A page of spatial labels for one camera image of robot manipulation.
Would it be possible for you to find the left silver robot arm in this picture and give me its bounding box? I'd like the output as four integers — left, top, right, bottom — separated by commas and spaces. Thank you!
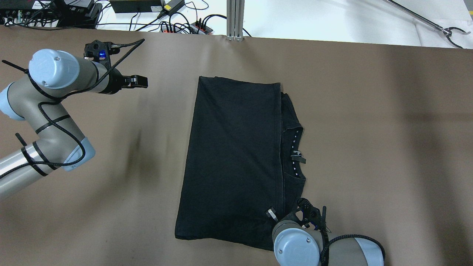
0, 39, 148, 200

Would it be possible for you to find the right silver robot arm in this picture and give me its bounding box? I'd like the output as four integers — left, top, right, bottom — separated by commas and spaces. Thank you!
272, 205, 386, 266

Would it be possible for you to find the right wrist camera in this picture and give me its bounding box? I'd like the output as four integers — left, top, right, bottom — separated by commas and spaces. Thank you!
296, 198, 329, 232

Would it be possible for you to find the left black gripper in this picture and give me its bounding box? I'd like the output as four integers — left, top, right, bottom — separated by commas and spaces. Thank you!
108, 70, 149, 93

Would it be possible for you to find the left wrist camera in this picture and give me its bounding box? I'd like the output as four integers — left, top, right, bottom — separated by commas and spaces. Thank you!
84, 40, 120, 69

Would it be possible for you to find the black graphic t-shirt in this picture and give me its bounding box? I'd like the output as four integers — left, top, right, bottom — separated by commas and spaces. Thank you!
174, 76, 306, 251

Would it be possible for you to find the metal grabber tool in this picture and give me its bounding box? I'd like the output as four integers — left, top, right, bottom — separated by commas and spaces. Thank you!
384, 0, 471, 49

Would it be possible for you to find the aluminium frame post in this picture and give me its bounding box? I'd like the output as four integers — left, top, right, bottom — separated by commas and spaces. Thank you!
226, 0, 245, 41

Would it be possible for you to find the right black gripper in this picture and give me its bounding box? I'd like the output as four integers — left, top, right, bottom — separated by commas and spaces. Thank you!
266, 208, 284, 223

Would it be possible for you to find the black power adapter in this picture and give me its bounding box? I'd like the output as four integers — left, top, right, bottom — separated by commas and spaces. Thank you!
110, 0, 185, 14

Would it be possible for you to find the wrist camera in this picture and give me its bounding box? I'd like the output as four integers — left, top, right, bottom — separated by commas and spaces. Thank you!
296, 198, 329, 232
84, 40, 120, 69

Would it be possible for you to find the black power strip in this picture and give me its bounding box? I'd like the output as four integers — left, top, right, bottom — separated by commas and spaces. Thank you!
158, 21, 214, 35

